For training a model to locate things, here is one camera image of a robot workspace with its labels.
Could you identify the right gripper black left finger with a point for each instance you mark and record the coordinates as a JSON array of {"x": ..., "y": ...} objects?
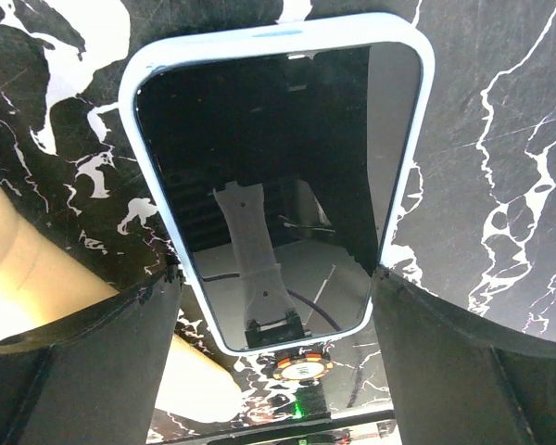
[{"x": 91, "y": 377}]

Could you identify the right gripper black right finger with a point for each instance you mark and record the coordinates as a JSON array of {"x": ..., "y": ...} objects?
[{"x": 457, "y": 378}]

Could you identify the phone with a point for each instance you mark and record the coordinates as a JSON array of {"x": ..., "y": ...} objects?
[{"x": 278, "y": 157}]

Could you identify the cream toy microphone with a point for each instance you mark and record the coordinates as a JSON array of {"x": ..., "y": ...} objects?
[{"x": 40, "y": 283}]

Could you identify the orange poker chip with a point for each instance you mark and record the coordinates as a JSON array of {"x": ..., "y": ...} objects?
[{"x": 308, "y": 366}]

